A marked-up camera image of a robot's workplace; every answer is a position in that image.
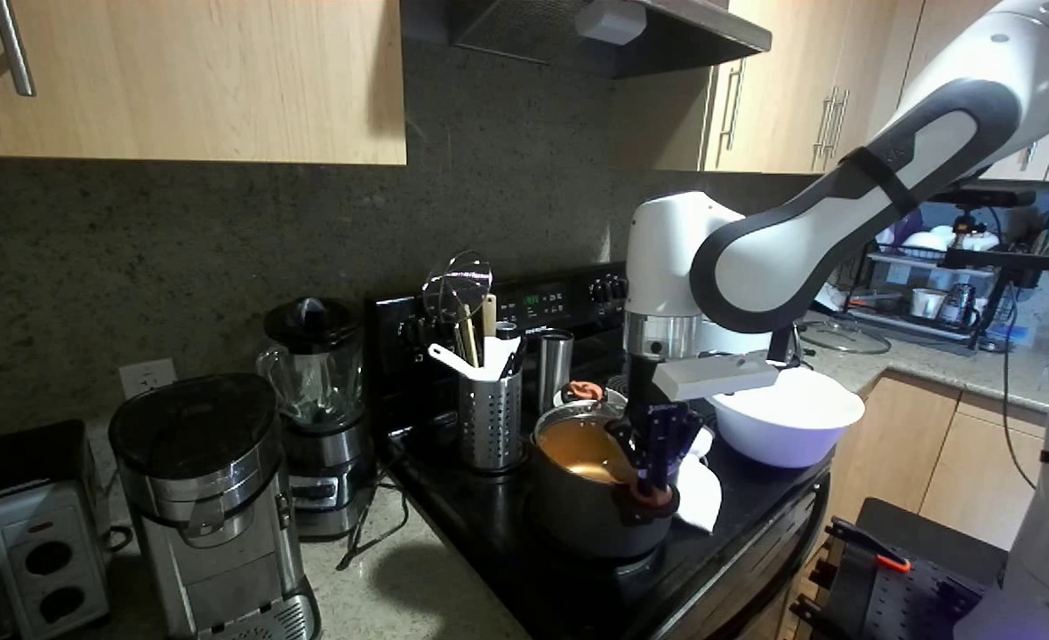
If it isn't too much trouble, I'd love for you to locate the black hanging cable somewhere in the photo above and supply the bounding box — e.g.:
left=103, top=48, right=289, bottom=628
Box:
left=991, top=265, right=1045, bottom=493

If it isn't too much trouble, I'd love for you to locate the glass pot lid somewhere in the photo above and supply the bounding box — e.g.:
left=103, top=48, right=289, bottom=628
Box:
left=533, top=402, right=647, bottom=490

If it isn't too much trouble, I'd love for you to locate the perforated metal utensil holder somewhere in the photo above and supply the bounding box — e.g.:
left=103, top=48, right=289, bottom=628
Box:
left=458, top=367, right=530, bottom=477

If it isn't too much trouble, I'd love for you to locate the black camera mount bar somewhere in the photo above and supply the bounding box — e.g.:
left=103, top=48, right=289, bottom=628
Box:
left=942, top=239, right=1049, bottom=278

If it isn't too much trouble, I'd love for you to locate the white plastic spoon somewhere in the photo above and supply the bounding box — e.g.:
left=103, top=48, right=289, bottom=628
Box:
left=424, top=334, right=527, bottom=386

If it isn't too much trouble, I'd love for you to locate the black range hood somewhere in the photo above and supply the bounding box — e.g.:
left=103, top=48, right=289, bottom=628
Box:
left=445, top=0, right=776, bottom=77

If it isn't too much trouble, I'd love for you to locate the stainless steel cup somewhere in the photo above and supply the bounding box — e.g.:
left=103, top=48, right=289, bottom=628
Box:
left=530, top=329, right=580, bottom=412

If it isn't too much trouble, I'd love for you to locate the clear glass lid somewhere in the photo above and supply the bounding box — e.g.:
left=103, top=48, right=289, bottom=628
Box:
left=795, top=312, right=896, bottom=357

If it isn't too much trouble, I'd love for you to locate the metal whisk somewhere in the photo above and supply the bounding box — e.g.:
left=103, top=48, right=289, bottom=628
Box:
left=420, top=256, right=498, bottom=362

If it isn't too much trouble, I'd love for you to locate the black blender power cord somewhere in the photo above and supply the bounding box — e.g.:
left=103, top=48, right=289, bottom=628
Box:
left=335, top=477, right=416, bottom=576

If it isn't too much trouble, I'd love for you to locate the dish rack with dishes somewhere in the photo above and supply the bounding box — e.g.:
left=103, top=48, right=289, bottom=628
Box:
left=839, top=189, right=1030, bottom=354

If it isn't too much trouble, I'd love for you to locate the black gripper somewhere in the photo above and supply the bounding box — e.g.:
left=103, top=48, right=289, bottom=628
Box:
left=621, top=350, right=706, bottom=490

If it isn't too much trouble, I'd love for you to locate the orange handled tool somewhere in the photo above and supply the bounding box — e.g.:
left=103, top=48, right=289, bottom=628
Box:
left=825, top=516, right=917, bottom=584

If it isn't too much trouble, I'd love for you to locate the white mixing bowl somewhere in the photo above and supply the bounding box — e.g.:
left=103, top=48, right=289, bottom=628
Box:
left=705, top=362, right=869, bottom=474

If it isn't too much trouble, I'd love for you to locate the metal cabinet handle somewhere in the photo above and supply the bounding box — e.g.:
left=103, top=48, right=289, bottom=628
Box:
left=0, top=0, right=43, bottom=101

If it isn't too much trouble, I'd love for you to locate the white cloth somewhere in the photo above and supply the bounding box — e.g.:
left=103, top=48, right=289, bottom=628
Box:
left=669, top=424, right=730, bottom=538

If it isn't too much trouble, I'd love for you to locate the wood base cabinet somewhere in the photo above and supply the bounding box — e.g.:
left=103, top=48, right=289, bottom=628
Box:
left=805, top=370, right=1049, bottom=554

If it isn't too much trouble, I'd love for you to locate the black pot with copper handles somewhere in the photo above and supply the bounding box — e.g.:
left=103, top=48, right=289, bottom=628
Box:
left=523, top=397, right=684, bottom=564

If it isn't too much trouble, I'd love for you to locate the silver toaster oven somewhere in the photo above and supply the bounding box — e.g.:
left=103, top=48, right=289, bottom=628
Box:
left=0, top=414, right=113, bottom=640

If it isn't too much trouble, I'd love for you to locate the black equipment case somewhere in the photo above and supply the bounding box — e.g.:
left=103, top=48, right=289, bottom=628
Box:
left=785, top=493, right=1013, bottom=640

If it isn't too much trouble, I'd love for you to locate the white wall outlet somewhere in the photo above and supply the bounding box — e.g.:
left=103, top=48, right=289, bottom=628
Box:
left=113, top=354, right=181, bottom=402

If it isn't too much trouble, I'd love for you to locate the black electric stove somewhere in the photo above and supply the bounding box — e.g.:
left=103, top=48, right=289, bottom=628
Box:
left=359, top=260, right=836, bottom=640

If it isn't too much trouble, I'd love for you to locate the black blender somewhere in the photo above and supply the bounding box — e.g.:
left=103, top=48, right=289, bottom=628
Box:
left=251, top=292, right=382, bottom=542

